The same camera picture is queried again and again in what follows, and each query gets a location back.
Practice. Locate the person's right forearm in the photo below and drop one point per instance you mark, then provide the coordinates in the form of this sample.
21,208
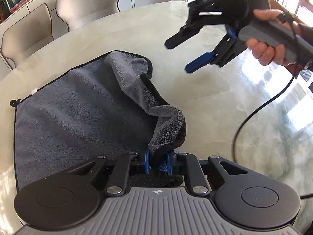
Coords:
307,30

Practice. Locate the green box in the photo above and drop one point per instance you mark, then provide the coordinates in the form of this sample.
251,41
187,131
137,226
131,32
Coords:
4,1

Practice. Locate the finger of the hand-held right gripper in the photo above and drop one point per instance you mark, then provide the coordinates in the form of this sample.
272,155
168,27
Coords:
179,38
199,61

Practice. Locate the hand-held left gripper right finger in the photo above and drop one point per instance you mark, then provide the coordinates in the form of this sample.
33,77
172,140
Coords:
169,162

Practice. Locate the stack of books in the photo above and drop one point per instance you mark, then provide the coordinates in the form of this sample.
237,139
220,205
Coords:
24,1

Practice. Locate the person's right hand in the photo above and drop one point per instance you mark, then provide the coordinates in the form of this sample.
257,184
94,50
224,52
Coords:
264,52

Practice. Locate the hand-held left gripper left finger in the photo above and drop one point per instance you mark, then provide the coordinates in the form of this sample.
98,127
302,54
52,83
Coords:
146,162

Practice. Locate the blue and grey towel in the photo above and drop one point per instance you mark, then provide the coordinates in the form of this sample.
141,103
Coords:
73,107

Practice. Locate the grey dining chair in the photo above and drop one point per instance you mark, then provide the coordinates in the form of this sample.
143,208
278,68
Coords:
27,34
90,2

